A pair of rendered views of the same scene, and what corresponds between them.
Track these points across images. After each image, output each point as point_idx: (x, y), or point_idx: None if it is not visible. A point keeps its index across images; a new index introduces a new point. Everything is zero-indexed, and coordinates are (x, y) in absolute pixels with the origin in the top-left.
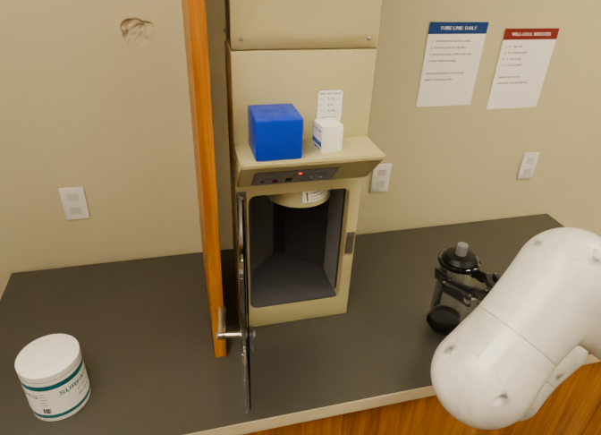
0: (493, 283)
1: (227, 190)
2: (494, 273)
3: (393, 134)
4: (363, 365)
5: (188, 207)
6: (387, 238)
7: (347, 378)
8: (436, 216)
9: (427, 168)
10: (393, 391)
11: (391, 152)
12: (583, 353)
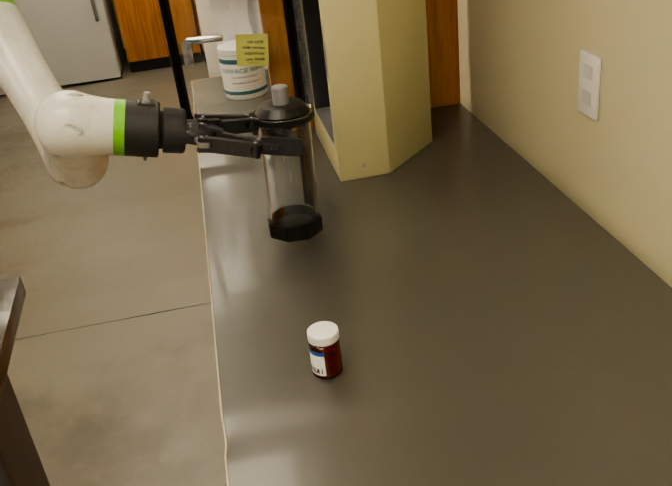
0: (226, 133)
1: (480, 22)
2: (257, 142)
3: None
4: (248, 194)
5: (462, 32)
6: (552, 208)
7: (233, 186)
8: (666, 248)
9: (650, 103)
10: (206, 210)
11: (602, 33)
12: (34, 118)
